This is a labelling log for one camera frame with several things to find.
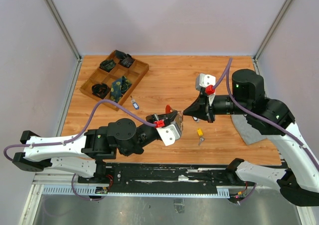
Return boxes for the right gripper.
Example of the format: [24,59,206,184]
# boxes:
[182,92,251,123]

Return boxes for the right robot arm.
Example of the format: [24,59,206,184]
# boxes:
[183,69,319,207]

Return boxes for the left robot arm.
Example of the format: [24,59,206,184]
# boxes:
[12,110,183,183]

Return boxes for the key with black tag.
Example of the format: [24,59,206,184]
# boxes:
[192,116,200,123]

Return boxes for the key with yellow tag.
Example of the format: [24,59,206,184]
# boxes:
[197,128,205,146]

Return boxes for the key with blue tag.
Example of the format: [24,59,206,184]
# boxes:
[130,96,140,110]

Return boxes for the blue tie yellow flowers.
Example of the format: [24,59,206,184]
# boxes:
[110,76,132,103]

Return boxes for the grey foam pad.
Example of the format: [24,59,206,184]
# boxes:
[231,115,266,145]

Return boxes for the wooden compartment tray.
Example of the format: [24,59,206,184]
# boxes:
[80,50,149,105]

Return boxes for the dark tie purple pattern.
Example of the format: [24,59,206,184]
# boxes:
[120,57,135,68]

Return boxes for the dark tie orange flowers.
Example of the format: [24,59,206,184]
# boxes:
[91,83,111,99]

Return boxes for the dark folded tie back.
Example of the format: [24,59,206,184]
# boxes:
[115,50,131,60]

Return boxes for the green patterned rolled tie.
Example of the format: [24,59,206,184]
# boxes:
[99,59,116,71]

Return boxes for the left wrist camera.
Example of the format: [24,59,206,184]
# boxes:
[156,122,182,146]

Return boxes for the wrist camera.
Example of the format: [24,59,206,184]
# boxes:
[195,73,216,91]
[156,122,182,146]

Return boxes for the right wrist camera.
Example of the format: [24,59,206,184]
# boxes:
[195,73,216,91]

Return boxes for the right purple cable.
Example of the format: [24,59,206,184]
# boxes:
[213,57,319,171]

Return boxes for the purple cable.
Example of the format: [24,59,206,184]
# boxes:
[213,57,319,171]
[3,99,158,202]

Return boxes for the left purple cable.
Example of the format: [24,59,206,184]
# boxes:
[3,99,158,202]

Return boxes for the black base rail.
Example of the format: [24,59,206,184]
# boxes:
[76,162,253,196]

